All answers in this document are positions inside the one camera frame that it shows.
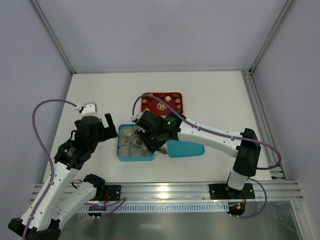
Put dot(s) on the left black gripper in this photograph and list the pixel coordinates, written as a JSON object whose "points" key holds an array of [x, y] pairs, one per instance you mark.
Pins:
{"points": [[99, 128]]}

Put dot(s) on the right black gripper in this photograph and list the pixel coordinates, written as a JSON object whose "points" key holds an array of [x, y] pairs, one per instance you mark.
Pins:
{"points": [[152, 143]]}

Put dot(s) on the metal tweezers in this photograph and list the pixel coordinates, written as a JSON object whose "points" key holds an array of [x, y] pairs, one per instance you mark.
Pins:
{"points": [[162, 150]]}

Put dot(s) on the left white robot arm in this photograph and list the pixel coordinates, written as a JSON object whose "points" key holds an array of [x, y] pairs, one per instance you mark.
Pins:
{"points": [[46, 217]]}

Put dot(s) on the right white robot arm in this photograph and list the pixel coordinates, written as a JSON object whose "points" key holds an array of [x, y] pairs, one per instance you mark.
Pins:
{"points": [[242, 146]]}

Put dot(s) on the white cube chocolate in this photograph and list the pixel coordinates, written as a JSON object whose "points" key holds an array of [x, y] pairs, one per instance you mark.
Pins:
{"points": [[168, 98]]}

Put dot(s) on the red rectangular tray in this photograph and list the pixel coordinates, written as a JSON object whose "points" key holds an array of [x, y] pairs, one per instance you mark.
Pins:
{"points": [[156, 103]]}

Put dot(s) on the teal box lid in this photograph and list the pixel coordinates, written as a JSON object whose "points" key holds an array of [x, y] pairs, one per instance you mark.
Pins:
{"points": [[184, 149]]}

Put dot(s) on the teal box with paper cups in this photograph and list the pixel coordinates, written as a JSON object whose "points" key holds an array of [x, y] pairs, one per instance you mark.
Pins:
{"points": [[130, 151]]}

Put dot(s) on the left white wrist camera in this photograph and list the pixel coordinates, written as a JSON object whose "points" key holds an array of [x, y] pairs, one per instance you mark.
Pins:
{"points": [[88, 109]]}

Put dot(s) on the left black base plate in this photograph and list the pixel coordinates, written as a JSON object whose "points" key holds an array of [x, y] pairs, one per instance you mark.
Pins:
{"points": [[112, 192]]}

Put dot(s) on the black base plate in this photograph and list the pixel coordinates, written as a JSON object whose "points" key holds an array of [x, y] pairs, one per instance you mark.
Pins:
{"points": [[112, 192], [220, 191]]}

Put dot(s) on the slotted cable duct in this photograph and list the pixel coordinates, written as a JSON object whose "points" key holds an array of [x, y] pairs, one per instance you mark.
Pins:
{"points": [[159, 207]]}

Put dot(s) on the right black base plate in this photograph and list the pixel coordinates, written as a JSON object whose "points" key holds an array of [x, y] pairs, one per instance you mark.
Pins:
{"points": [[220, 191]]}

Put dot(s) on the aluminium front rail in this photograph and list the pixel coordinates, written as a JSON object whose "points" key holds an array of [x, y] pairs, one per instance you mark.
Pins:
{"points": [[275, 190]]}

